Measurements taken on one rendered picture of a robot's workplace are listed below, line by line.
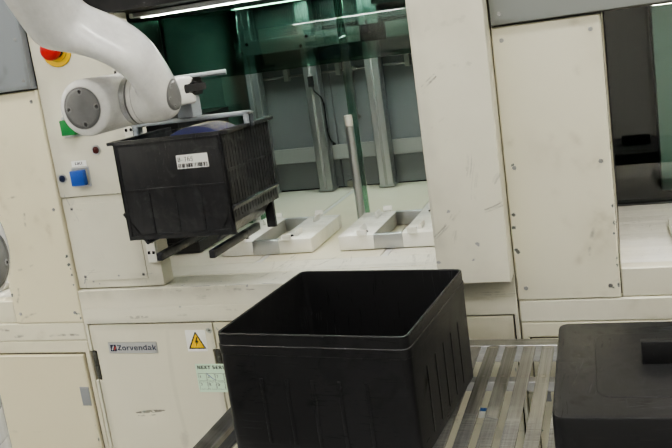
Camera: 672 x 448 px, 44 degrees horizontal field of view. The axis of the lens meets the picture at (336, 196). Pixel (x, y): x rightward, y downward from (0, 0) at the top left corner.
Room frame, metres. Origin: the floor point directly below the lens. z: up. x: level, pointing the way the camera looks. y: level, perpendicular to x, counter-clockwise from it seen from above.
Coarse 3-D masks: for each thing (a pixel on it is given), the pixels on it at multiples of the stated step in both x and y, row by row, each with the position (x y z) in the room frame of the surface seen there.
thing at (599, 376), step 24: (576, 336) 1.06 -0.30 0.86; (600, 336) 1.05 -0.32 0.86; (624, 336) 1.03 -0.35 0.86; (648, 336) 1.02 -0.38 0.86; (576, 360) 0.98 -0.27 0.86; (600, 360) 0.97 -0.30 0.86; (624, 360) 0.96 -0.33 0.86; (648, 360) 0.94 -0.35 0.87; (576, 384) 0.92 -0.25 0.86; (600, 384) 0.90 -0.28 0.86; (624, 384) 0.90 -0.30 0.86; (648, 384) 0.89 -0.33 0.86; (576, 408) 0.86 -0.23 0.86; (600, 408) 0.85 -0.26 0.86; (624, 408) 0.84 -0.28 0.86; (648, 408) 0.83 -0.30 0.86; (576, 432) 0.84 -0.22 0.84; (600, 432) 0.83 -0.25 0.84; (624, 432) 0.82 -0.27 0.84; (648, 432) 0.81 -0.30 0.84
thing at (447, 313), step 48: (288, 288) 1.27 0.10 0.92; (336, 288) 1.29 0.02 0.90; (384, 288) 1.26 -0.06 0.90; (432, 288) 1.23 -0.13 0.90; (240, 336) 1.06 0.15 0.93; (288, 336) 1.03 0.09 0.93; (336, 336) 1.00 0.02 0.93; (384, 336) 0.97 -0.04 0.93; (432, 336) 1.05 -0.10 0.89; (240, 384) 1.06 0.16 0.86; (288, 384) 1.03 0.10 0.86; (336, 384) 1.00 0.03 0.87; (384, 384) 0.97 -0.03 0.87; (432, 384) 1.03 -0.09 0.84; (240, 432) 1.07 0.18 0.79; (288, 432) 1.04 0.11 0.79; (336, 432) 1.01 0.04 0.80; (384, 432) 0.98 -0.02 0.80; (432, 432) 1.00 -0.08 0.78
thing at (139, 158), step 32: (256, 128) 1.52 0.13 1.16; (128, 160) 1.44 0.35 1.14; (160, 160) 1.42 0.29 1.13; (192, 160) 1.40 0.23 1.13; (224, 160) 1.38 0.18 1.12; (256, 160) 1.50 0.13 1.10; (128, 192) 1.44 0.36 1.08; (160, 192) 1.42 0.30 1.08; (192, 192) 1.40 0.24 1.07; (224, 192) 1.38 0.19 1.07; (256, 192) 1.48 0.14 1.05; (128, 224) 1.45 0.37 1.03; (160, 224) 1.43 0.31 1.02; (192, 224) 1.41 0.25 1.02; (224, 224) 1.39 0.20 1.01; (256, 224) 1.57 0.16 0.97; (160, 256) 1.43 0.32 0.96
